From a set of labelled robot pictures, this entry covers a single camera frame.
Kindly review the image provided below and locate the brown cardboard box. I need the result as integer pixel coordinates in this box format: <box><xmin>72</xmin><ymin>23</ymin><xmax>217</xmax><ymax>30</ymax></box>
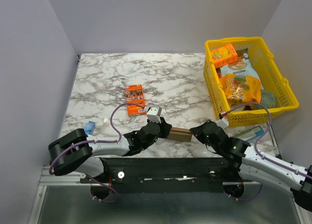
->
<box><xmin>167</xmin><ymin>127</ymin><xmax>192</xmax><ymax>142</ymax></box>

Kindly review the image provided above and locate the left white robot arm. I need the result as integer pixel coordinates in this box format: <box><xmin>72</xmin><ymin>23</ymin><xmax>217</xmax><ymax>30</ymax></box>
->
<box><xmin>48</xmin><ymin>117</ymin><xmax>172</xmax><ymax>183</ymax></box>

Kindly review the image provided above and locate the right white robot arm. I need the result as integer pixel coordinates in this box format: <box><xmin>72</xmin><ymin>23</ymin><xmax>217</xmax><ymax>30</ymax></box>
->
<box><xmin>190</xmin><ymin>120</ymin><xmax>312</xmax><ymax>211</ymax></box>

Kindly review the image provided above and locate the orange product box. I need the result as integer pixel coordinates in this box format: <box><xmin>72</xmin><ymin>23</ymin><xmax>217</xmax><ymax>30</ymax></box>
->
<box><xmin>125</xmin><ymin>84</ymin><xmax>146</xmax><ymax>117</ymax></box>

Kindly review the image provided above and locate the orange snack box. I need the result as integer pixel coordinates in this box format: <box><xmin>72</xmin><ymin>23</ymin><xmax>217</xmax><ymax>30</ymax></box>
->
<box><xmin>210</xmin><ymin>43</ymin><xmax>238</xmax><ymax>68</ymax></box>

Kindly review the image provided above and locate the small blue white packet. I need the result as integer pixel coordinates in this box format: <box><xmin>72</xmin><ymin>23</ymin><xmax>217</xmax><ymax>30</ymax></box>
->
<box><xmin>235</xmin><ymin>126</ymin><xmax>264</xmax><ymax>142</ymax></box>

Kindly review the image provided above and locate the orange candy bag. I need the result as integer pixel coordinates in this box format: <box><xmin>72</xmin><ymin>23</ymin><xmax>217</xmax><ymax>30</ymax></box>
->
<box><xmin>219</xmin><ymin>74</ymin><xmax>261</xmax><ymax>105</ymax></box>

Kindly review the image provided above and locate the blue flat packet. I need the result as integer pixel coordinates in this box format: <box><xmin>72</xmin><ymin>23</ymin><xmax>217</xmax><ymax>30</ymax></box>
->
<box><xmin>84</xmin><ymin>121</ymin><xmax>96</xmax><ymax>135</ymax></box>

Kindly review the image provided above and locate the green mesh sponge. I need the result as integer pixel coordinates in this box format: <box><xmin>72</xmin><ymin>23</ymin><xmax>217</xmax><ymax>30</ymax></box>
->
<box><xmin>249</xmin><ymin>90</ymin><xmax>279</xmax><ymax>110</ymax></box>

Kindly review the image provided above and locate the light blue snack bag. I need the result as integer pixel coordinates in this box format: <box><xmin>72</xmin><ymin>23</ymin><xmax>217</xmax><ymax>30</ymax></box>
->
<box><xmin>220</xmin><ymin>49</ymin><xmax>260</xmax><ymax>79</ymax></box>

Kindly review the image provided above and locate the yellow plastic basket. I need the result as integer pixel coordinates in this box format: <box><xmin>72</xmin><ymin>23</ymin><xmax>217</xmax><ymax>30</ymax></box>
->
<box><xmin>203</xmin><ymin>37</ymin><xmax>299</xmax><ymax>127</ymax></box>

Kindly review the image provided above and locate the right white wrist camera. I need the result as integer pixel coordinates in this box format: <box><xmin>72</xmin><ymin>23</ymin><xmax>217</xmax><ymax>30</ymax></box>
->
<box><xmin>215</xmin><ymin>117</ymin><xmax>229</xmax><ymax>129</ymax></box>

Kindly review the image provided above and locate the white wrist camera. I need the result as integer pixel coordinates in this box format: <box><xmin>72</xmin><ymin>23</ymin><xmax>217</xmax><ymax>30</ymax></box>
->
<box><xmin>146</xmin><ymin>106</ymin><xmax>162</xmax><ymax>123</ymax></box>
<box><xmin>215</xmin><ymin>117</ymin><xmax>229</xmax><ymax>129</ymax></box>

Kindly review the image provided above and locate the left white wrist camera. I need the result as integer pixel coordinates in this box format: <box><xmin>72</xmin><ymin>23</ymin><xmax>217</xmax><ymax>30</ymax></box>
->
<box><xmin>146</xmin><ymin>106</ymin><xmax>162</xmax><ymax>123</ymax></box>

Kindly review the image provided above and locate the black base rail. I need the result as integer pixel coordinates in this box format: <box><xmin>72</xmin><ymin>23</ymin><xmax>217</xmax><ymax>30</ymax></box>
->
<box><xmin>80</xmin><ymin>157</ymin><xmax>245</xmax><ymax>197</ymax></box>

